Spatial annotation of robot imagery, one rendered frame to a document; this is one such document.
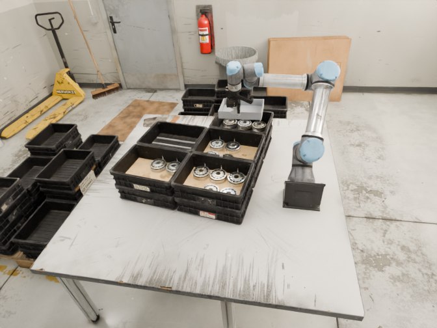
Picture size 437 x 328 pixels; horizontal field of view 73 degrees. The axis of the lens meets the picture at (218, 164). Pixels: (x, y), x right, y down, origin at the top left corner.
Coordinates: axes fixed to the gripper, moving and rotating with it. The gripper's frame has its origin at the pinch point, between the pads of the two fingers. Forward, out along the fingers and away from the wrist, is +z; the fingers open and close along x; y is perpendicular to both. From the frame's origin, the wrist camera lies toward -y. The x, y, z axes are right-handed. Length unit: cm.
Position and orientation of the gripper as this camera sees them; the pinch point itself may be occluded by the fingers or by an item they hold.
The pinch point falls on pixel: (239, 114)
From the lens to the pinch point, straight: 185.0
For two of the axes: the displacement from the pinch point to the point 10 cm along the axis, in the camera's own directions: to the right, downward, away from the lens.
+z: 0.9, 6.1, 7.9
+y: -9.9, -0.3, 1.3
